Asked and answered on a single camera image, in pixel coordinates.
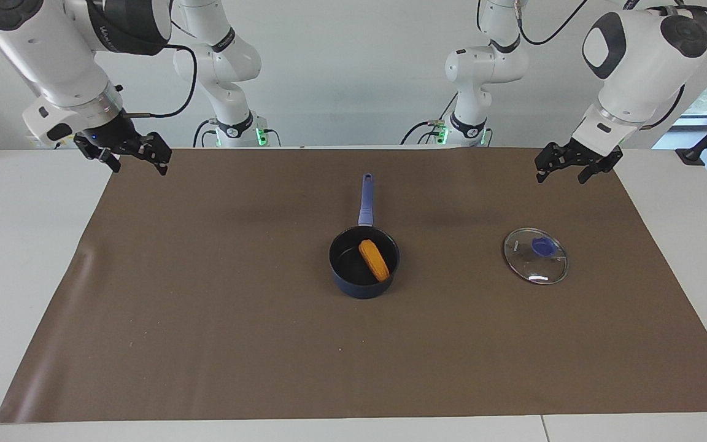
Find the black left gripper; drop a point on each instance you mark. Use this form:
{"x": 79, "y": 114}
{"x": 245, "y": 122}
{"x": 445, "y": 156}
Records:
{"x": 580, "y": 153}

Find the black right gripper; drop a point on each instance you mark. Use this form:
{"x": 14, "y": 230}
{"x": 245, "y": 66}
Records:
{"x": 114, "y": 135}

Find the glass lid with purple knob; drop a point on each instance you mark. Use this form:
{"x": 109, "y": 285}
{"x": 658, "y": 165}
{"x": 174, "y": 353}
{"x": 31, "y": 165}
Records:
{"x": 537, "y": 264}

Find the yellow corn cob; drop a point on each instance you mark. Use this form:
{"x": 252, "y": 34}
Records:
{"x": 374, "y": 261}

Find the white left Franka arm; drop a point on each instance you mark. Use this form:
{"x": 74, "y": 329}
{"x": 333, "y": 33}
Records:
{"x": 636, "y": 67}

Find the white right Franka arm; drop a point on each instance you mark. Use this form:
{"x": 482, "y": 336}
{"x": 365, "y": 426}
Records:
{"x": 53, "y": 55}

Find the brown table mat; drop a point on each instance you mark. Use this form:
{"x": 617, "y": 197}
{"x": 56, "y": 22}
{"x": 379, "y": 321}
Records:
{"x": 206, "y": 307}

